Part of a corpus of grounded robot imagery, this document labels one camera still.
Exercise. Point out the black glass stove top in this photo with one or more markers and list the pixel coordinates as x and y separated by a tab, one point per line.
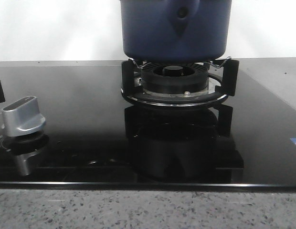
94	139

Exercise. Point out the blue cooking pot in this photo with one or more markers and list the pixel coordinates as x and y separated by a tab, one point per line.
180	31

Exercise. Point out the black gas burner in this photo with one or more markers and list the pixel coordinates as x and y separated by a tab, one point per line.
171	79

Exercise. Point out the silver stove knob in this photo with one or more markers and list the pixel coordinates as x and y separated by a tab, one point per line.
22	117

